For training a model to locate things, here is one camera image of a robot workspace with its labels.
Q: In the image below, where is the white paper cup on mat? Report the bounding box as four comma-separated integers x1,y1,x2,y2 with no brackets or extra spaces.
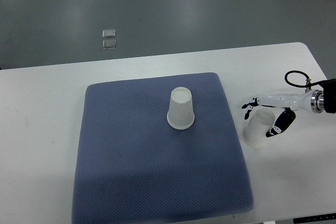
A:
167,87,195,130

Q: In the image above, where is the blue textured mat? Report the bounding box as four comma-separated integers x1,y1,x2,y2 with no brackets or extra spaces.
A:
72,72,254,223

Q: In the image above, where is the black table control panel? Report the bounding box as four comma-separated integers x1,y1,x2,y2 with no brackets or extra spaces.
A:
293,213,335,223

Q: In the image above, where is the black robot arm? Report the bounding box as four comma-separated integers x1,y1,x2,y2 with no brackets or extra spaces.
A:
242,71,335,137

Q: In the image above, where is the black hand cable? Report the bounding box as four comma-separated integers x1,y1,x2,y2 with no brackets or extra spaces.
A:
285,70,328,94

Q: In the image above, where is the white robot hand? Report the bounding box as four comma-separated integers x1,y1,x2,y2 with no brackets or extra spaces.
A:
241,91,324,137

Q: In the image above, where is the white paper cup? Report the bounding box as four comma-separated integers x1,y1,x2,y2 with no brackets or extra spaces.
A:
242,109,275,148
167,87,195,130

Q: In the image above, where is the upper floor outlet plate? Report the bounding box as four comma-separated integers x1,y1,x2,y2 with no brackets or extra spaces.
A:
102,28,116,38

